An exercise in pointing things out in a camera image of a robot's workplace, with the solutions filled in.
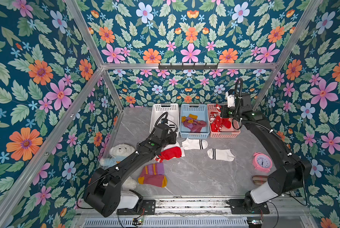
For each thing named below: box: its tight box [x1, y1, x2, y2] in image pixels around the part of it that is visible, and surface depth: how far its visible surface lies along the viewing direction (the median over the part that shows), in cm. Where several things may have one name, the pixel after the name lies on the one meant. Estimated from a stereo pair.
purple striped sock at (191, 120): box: [181, 114, 201, 129], surface depth 107 cm
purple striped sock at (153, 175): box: [137, 162, 168, 188], surface depth 85 cm
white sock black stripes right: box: [181, 137, 208, 151], surface depth 100 cm
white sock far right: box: [207, 148, 236, 162], surface depth 95 cm
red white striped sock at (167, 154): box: [153, 146, 182, 163], surface depth 95 cm
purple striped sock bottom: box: [187, 118, 207, 133], surface depth 106 cm
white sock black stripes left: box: [160, 141, 186, 158], surface depth 97 cm
